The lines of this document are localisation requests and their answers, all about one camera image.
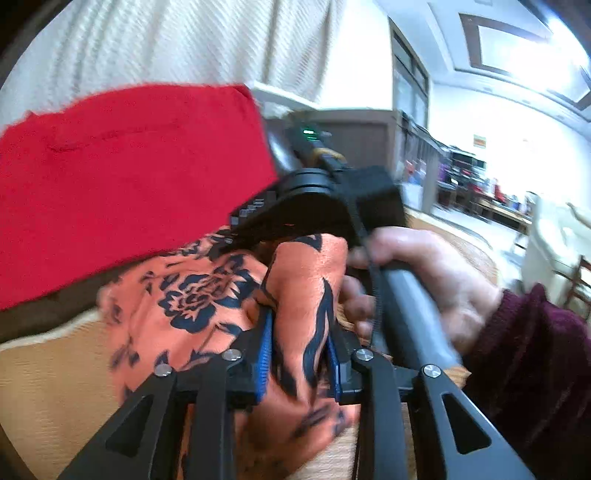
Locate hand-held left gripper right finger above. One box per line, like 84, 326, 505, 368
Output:
324, 331, 535, 480

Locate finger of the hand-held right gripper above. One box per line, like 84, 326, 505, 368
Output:
225, 189, 356, 247

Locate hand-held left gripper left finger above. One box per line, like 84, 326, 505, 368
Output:
58, 307, 275, 480

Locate orange floral garment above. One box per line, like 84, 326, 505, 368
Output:
97, 226, 370, 480

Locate person's right forearm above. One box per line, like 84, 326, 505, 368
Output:
461, 283, 591, 480

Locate person's right hand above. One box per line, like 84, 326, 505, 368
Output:
339, 226, 505, 367

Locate brown wooden cabinet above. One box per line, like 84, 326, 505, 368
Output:
316, 108, 403, 182

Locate cluttered storage shelves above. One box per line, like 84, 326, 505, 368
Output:
401, 111, 539, 229

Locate dark framed window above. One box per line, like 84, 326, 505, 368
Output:
389, 17, 431, 132

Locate red knit cloth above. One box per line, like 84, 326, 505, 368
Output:
0, 83, 280, 312

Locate white chair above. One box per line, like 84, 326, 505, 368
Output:
521, 191, 591, 298

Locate white textured sofa cover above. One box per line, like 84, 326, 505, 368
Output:
0, 0, 393, 137

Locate brown sofa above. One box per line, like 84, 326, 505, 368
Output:
0, 256, 158, 344

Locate woven mat with cream border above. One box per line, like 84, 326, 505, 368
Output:
0, 210, 506, 480

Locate wooden chair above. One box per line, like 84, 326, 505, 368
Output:
564, 255, 591, 321

